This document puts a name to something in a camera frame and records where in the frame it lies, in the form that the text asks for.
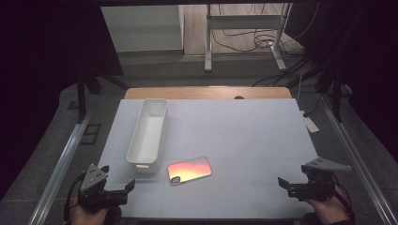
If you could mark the white metal desk frame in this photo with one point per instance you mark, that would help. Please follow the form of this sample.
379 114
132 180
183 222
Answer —
244 22

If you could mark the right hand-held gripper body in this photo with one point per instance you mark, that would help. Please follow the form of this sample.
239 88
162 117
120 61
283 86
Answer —
313 190

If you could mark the white board sheet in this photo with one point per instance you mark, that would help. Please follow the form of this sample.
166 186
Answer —
237 137

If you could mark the iridescent phone case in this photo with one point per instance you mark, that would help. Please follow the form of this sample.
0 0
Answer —
189 170

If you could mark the white power strip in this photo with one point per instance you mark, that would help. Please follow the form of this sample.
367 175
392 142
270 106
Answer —
310 123

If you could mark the white cabinet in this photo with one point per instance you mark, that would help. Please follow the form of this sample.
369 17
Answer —
144 28

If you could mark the white plastic storage bin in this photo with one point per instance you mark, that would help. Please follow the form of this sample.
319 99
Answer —
147 137

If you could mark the person's left hand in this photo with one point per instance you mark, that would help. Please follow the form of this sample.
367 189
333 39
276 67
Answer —
86 217

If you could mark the aluminium floor rail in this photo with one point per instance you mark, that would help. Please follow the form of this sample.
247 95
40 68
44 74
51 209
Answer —
62 168
359 162

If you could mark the wooden table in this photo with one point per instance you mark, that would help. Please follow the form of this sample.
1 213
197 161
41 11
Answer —
200 93

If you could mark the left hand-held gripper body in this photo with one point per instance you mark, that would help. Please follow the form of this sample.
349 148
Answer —
94 197

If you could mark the person's right hand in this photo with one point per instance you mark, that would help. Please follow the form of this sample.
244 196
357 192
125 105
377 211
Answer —
331 209

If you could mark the black curtain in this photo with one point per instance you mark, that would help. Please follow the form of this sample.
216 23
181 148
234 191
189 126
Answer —
369 62
43 62

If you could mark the black metal stand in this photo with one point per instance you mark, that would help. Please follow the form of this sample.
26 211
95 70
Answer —
82 97
337 93

